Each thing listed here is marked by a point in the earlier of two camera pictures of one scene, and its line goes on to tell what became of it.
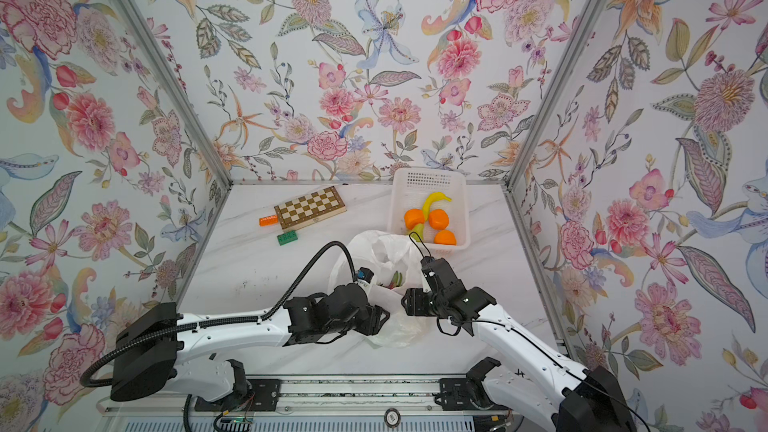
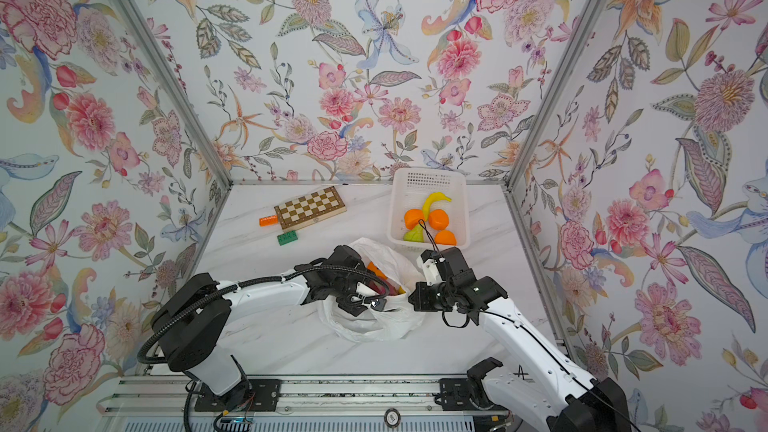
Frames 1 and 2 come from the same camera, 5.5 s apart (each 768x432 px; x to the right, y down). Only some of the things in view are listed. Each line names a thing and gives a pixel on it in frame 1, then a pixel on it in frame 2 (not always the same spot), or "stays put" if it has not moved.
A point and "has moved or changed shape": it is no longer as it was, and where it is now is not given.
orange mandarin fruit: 413,217 stays put
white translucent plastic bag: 397,263 has moved or changed shape
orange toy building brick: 269,220 stays put
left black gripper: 374,320 → 350,307
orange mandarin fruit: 438,219 stays put
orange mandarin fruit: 445,237 stays put
